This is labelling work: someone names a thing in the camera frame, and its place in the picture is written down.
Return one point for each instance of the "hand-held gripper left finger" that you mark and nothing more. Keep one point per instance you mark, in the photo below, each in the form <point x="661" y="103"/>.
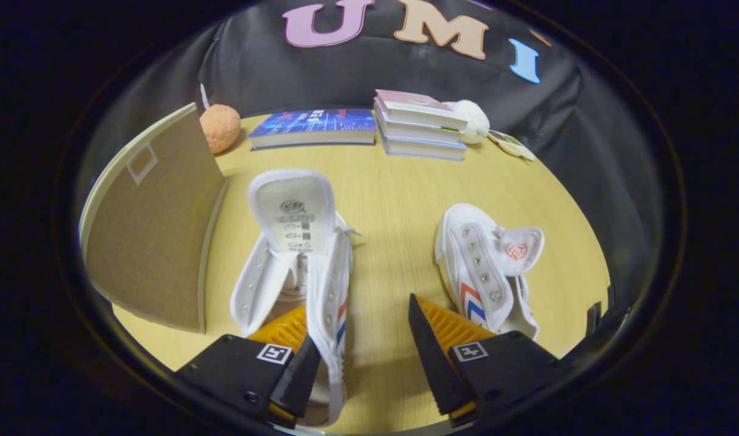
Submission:
<point x="294" y="381"/>

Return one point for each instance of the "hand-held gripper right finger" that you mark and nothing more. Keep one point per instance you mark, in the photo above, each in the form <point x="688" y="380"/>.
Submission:
<point x="433" y="363"/>

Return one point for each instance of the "white canvas shoe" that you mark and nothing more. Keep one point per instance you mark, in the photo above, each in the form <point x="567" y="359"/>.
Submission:
<point x="475" y="260"/>
<point x="294" y="212"/>

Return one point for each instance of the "beige fabric storage box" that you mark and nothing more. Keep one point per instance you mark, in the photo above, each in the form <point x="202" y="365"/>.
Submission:
<point x="157" y="242"/>

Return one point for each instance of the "pale blue cover book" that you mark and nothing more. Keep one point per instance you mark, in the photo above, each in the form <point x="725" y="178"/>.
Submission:
<point x="421" y="148"/>

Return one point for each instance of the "small printed card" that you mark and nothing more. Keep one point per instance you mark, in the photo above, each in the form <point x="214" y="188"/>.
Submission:
<point x="510" y="144"/>

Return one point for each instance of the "white cover book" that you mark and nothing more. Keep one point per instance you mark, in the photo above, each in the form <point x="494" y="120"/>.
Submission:
<point x="418" y="130"/>

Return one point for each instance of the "white plush ball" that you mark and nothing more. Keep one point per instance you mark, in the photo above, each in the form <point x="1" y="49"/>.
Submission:
<point x="473" y="118"/>

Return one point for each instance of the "pink cover book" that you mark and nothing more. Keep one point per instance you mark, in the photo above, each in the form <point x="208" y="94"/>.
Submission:
<point x="412" y="103"/>

